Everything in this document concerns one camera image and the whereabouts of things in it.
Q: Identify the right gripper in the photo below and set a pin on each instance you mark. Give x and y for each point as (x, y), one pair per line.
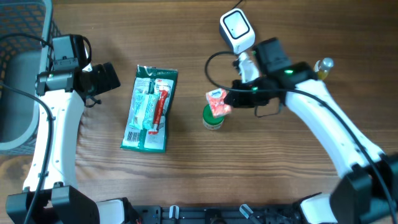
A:
(239, 101)

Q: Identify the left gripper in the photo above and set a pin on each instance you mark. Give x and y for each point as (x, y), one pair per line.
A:
(104, 84)

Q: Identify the green white can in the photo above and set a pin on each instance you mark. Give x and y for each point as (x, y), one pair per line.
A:
(209, 121)

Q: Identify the green 3M gloves package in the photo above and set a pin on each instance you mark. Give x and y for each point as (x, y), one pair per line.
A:
(152, 96)

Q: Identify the yellow oil bottle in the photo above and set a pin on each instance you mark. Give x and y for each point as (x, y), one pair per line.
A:
(322, 67)

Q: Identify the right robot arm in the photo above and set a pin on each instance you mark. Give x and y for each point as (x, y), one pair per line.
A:
(367, 190)

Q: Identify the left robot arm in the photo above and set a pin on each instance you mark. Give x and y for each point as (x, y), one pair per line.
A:
(50, 193)

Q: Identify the white barcode scanner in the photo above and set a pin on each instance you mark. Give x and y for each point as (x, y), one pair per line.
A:
(236, 31)

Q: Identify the grey plastic mesh basket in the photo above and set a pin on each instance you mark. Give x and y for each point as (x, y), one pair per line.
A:
(27, 30)

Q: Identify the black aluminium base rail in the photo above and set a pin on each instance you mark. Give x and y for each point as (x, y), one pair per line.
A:
(268, 214)

